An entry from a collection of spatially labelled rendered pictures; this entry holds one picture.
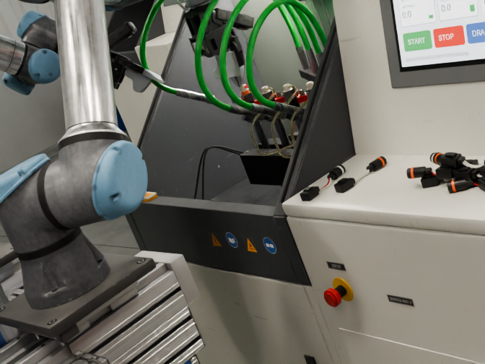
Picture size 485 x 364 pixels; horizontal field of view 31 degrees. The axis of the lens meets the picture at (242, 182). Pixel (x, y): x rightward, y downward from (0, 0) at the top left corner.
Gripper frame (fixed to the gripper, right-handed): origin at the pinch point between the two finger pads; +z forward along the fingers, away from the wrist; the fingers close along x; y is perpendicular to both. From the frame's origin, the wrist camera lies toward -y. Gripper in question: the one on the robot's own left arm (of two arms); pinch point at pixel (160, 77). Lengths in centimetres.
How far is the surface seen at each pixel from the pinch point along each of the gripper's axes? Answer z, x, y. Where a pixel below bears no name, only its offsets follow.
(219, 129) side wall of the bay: 16.7, -31.6, 6.5
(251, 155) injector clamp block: 27.8, 0.4, 7.3
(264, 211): 35, 33, 15
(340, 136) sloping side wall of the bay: 42, 30, -6
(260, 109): 25.2, 19.3, -3.7
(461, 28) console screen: 51, 55, -31
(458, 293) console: 68, 68, 9
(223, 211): 27.4, 22.3, 19.7
